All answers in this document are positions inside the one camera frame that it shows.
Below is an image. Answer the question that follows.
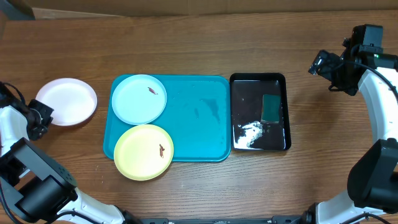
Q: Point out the black plastic tray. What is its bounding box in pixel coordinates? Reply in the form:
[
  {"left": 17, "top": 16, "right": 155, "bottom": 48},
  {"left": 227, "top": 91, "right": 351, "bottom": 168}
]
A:
[{"left": 229, "top": 73, "right": 292, "bottom": 151}]

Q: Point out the yellow plate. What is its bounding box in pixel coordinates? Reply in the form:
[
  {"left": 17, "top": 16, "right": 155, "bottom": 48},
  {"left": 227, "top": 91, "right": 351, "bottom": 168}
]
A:
[{"left": 114, "top": 124, "right": 174, "bottom": 181}]

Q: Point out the green yellow sponge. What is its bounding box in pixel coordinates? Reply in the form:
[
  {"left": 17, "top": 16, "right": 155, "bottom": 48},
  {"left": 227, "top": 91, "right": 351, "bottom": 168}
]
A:
[{"left": 261, "top": 94, "right": 281, "bottom": 123}]

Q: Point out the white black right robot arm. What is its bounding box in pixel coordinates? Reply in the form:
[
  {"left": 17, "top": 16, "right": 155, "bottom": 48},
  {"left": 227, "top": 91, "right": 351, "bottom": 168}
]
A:
[{"left": 298, "top": 47, "right": 397, "bottom": 223}]

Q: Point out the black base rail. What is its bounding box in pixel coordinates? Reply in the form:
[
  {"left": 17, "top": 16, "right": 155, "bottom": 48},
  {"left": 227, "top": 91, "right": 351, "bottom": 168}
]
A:
[{"left": 141, "top": 215, "right": 301, "bottom": 224}]

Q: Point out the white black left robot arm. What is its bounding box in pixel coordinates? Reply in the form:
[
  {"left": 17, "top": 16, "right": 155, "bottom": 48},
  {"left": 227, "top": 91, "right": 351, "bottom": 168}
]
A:
[{"left": 1, "top": 95, "right": 140, "bottom": 223}]

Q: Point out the teal plastic tray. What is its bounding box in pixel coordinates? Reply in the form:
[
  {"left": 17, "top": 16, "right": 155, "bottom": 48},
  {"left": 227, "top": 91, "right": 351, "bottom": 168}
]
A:
[{"left": 103, "top": 74, "right": 231, "bottom": 162}]

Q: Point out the pink plate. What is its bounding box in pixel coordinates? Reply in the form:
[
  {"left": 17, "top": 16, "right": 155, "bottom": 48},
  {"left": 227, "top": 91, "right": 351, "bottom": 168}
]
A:
[{"left": 35, "top": 78, "right": 98, "bottom": 126}]

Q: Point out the light blue plate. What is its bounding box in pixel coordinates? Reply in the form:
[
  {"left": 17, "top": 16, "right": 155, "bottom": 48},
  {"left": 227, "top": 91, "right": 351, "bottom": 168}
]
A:
[{"left": 111, "top": 74, "right": 167, "bottom": 125}]

